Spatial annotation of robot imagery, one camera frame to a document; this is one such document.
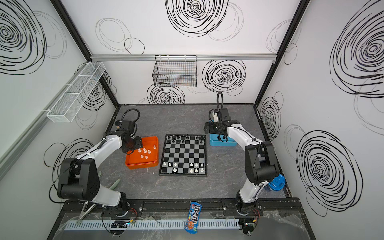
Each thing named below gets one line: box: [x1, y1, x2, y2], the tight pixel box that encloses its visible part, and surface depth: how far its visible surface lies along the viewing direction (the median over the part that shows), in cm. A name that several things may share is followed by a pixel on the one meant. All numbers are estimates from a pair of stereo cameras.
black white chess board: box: [158, 134, 208, 177], surface depth 93 cm
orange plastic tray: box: [125, 136, 159, 170], surface depth 93 cm
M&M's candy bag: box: [184, 202, 203, 234], surface depth 72 cm
